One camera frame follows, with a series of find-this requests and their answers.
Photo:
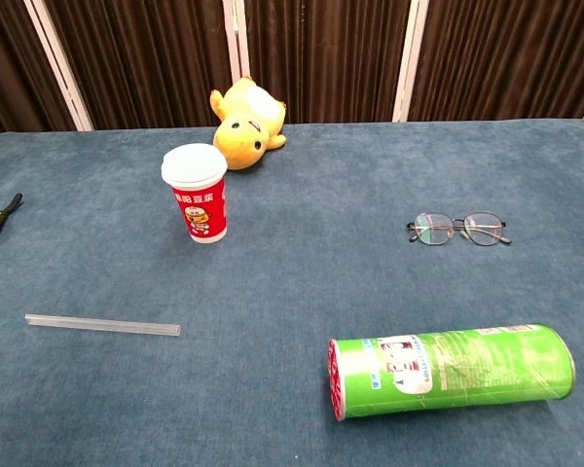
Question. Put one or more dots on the transparent plastic straw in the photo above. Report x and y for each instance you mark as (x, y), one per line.
(102, 325)

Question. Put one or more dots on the red paper cup white lid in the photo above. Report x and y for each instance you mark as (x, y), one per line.
(202, 204)

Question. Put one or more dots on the yellow plush toy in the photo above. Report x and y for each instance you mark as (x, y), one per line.
(243, 126)

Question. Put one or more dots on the thin-framed eyeglasses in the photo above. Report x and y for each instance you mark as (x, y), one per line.
(460, 225)

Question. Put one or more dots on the brown pleated folding screen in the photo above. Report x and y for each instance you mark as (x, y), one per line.
(321, 53)

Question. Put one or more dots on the green chips can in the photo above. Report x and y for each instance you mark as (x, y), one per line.
(467, 370)

